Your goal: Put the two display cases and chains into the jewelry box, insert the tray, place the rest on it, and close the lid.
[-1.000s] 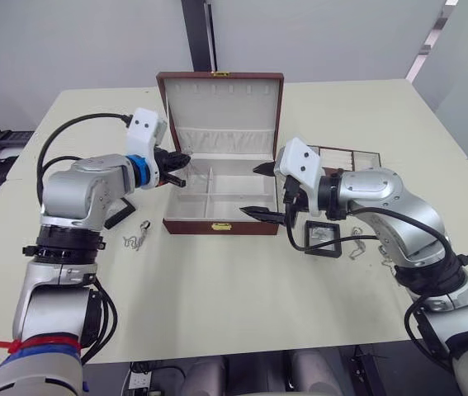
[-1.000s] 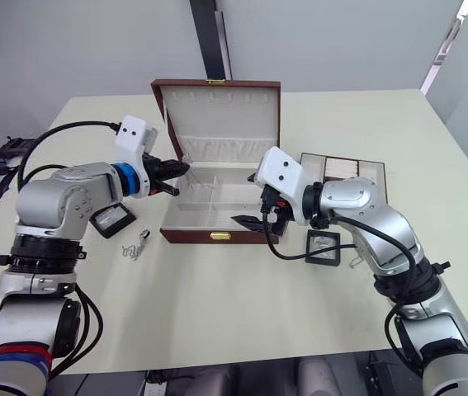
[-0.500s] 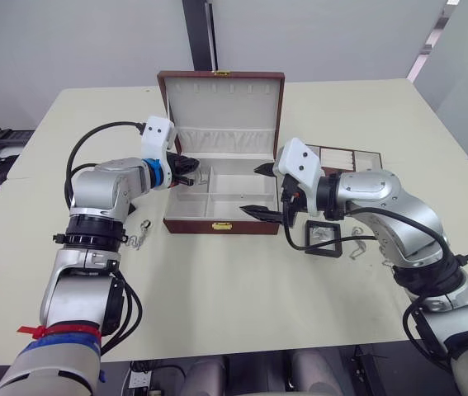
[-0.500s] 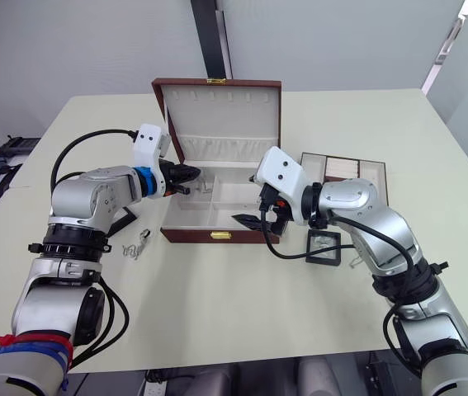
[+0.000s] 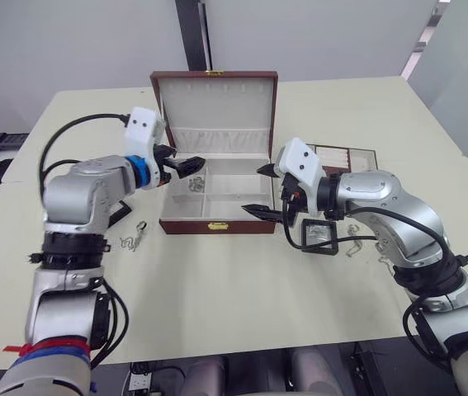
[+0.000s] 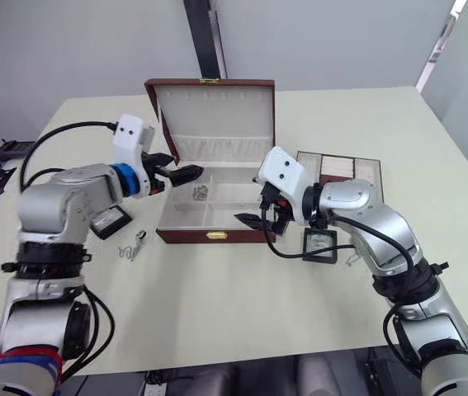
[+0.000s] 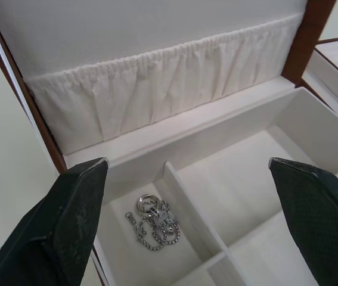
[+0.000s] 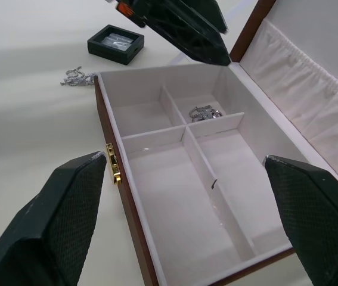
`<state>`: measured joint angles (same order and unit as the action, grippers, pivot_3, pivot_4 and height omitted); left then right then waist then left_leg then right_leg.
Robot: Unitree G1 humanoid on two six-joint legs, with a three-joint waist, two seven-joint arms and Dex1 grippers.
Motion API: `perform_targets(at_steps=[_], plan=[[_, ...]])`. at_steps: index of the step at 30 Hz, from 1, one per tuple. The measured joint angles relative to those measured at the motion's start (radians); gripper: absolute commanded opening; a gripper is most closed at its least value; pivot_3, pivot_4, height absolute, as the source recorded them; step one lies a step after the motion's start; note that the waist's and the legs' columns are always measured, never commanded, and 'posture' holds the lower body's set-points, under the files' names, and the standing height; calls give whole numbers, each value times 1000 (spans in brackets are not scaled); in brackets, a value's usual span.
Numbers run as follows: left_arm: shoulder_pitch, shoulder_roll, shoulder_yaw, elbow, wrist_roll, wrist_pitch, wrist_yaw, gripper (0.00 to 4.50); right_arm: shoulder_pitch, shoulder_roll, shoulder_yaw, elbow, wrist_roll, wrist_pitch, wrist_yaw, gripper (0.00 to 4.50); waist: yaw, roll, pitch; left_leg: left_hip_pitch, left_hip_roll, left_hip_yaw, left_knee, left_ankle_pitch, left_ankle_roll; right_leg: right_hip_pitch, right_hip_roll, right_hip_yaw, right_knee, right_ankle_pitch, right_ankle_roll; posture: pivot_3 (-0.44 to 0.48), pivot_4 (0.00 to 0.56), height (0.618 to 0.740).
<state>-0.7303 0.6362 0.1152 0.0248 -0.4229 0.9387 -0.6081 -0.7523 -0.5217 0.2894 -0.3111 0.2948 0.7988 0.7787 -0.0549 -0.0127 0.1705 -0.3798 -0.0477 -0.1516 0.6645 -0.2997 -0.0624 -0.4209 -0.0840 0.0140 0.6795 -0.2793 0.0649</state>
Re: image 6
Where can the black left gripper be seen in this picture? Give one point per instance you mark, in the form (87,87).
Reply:
(157,177)

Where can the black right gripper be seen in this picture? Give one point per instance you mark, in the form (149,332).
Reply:
(277,204)

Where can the brown white-lined jewelry tray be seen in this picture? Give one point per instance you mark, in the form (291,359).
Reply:
(337,165)

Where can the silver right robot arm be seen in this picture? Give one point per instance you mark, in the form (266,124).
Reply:
(361,202)

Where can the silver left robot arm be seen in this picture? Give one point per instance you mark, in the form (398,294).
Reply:
(52,198)

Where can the black square display case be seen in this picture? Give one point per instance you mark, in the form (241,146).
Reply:
(320,247)
(112,222)

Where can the brown wooden jewelry box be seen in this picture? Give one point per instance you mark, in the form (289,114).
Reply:
(217,123)

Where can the dark vertical pillar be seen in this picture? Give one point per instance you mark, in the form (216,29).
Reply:
(202,41)

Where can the black desk device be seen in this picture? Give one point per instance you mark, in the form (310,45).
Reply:
(12,149)

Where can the white power strip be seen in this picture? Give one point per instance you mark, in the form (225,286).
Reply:
(155,385)

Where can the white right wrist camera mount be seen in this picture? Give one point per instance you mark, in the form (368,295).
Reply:
(283,169)

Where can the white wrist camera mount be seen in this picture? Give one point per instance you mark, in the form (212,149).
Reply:
(128,132)
(283,169)

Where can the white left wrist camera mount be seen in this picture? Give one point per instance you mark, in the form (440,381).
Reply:
(128,132)

